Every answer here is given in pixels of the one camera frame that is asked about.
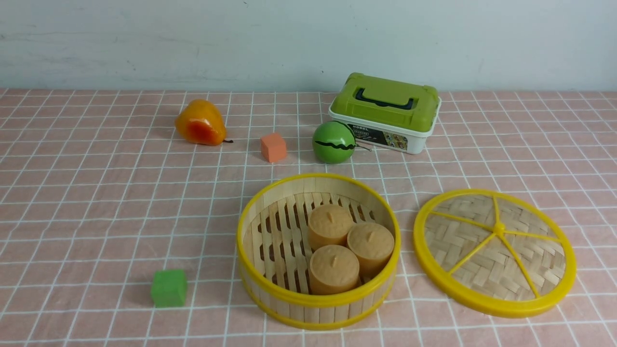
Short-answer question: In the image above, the yellow woven bamboo steamer lid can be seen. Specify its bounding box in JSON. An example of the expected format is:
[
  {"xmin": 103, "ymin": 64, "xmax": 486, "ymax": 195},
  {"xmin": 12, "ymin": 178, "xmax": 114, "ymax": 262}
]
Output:
[{"xmin": 414, "ymin": 189, "xmax": 577, "ymax": 318}]

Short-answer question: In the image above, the yellow bamboo steamer basket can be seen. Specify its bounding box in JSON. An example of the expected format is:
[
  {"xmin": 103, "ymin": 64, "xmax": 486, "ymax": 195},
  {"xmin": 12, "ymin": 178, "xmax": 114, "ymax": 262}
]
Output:
[{"xmin": 236, "ymin": 172, "xmax": 401, "ymax": 330}]

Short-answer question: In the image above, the green toy watermelon ball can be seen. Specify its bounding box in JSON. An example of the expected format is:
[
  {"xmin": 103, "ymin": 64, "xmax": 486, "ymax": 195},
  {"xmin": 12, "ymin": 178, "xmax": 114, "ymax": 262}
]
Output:
[{"xmin": 312, "ymin": 120, "xmax": 357, "ymax": 164}]

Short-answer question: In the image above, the orange foam cube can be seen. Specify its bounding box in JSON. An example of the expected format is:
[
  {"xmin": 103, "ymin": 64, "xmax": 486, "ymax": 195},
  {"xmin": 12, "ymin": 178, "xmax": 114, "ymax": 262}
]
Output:
[{"xmin": 260, "ymin": 132, "xmax": 287, "ymax": 163}]

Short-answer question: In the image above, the tan bun rear left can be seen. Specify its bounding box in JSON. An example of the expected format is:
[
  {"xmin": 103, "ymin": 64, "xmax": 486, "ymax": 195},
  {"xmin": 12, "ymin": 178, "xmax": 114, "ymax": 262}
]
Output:
[{"xmin": 308, "ymin": 204, "xmax": 355, "ymax": 251}]

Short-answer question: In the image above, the tan bun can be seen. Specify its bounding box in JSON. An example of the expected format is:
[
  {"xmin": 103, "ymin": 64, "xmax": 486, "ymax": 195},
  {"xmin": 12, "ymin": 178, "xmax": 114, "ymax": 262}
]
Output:
[
  {"xmin": 308, "ymin": 204, "xmax": 355, "ymax": 251},
  {"xmin": 347, "ymin": 222, "xmax": 395, "ymax": 278},
  {"xmin": 308, "ymin": 245, "xmax": 360, "ymax": 295}
]

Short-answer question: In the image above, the tan bun right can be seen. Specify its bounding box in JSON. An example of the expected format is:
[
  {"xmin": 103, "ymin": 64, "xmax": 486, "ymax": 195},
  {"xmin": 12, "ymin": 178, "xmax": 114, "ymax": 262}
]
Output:
[{"xmin": 347, "ymin": 222, "xmax": 395, "ymax": 278}]

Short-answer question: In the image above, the tan bun front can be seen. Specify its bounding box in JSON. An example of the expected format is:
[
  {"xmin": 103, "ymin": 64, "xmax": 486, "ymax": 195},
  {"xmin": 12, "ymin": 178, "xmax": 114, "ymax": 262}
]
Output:
[{"xmin": 308, "ymin": 245, "xmax": 360, "ymax": 295}]

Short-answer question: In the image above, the green lidded white toolbox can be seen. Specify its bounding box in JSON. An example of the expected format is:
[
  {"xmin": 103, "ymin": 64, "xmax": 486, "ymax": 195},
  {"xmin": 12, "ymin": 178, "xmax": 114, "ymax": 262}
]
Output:
[{"xmin": 329, "ymin": 72, "xmax": 441, "ymax": 155}]

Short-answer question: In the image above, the orange toy pear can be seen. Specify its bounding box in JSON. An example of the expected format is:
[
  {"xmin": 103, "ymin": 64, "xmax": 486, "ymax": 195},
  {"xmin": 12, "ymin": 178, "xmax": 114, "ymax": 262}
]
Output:
[{"xmin": 175, "ymin": 99, "xmax": 234, "ymax": 147}]

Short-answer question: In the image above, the green foam cube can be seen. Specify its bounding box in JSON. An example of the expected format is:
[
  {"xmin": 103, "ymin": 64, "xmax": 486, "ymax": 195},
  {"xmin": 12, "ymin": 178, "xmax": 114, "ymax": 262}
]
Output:
[{"xmin": 150, "ymin": 269, "xmax": 188, "ymax": 308}]

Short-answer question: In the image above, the pink checkered tablecloth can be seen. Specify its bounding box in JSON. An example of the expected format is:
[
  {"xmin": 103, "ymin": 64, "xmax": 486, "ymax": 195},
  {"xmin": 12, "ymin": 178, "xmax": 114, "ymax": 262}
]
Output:
[{"xmin": 0, "ymin": 89, "xmax": 617, "ymax": 347}]

